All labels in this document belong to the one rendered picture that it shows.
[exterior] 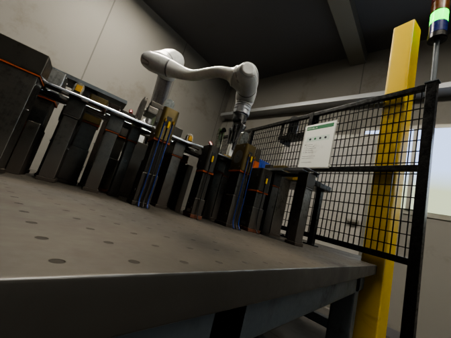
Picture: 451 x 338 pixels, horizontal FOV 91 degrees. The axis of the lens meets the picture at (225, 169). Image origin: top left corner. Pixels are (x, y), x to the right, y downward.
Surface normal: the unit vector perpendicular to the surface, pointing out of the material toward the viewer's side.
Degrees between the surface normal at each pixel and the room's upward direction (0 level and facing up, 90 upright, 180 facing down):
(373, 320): 90
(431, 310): 90
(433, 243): 90
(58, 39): 90
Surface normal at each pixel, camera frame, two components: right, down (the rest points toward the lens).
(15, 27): 0.74, 0.07
